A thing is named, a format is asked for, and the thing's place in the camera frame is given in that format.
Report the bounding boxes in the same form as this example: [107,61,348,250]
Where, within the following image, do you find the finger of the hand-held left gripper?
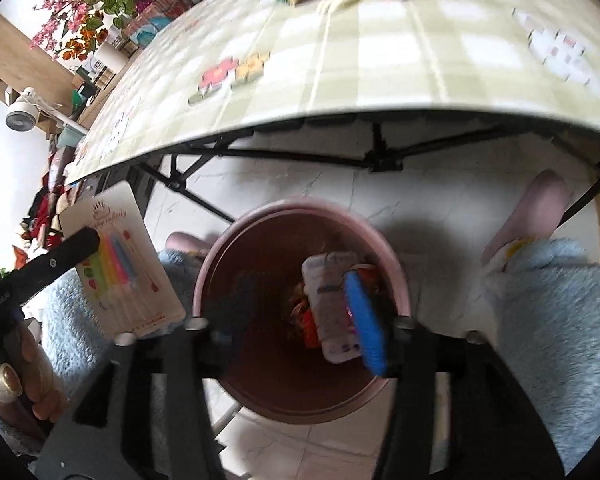
[7,227,101,307]

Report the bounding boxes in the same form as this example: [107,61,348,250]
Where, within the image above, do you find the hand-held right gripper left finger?
[35,270,261,480]

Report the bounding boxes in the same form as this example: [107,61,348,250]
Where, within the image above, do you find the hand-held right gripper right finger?
[344,269,566,480]

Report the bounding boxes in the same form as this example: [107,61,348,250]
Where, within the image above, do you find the white plastic packet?
[300,251,382,365]

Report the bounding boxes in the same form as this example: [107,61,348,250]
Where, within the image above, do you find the rainbow candle packet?
[60,181,187,340]

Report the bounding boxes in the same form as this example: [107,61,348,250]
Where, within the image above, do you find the brown plastic bin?
[192,199,412,426]

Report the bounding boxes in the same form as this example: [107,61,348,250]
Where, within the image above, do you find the person's left hand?
[0,320,67,441]

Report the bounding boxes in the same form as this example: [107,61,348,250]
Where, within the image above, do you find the pile of clothes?
[22,145,81,243]

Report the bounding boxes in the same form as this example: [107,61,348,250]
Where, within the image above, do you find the red snack wrapper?
[289,280,331,352]

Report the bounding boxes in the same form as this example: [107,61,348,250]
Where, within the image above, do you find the person's left leg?
[40,247,206,411]

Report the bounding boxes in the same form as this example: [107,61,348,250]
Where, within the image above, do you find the person's leg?
[480,237,600,466]
[40,247,206,411]

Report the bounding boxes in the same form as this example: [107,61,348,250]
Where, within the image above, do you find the white desk fan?
[5,87,88,136]

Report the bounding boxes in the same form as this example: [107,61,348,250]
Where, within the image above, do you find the person's right leg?
[480,237,600,466]

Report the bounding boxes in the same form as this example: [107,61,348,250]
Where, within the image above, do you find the white ribbed vase orange flowers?
[55,22,131,78]

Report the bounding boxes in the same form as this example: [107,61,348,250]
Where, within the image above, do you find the scalloped teal tin box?
[124,0,196,47]

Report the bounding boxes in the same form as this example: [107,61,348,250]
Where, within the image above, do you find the checkered bunny tablecloth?
[64,0,600,187]

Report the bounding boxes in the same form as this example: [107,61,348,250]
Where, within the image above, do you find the black folding table frame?
[87,115,600,233]

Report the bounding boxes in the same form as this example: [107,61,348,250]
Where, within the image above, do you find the wooden wall shelf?
[0,10,76,127]

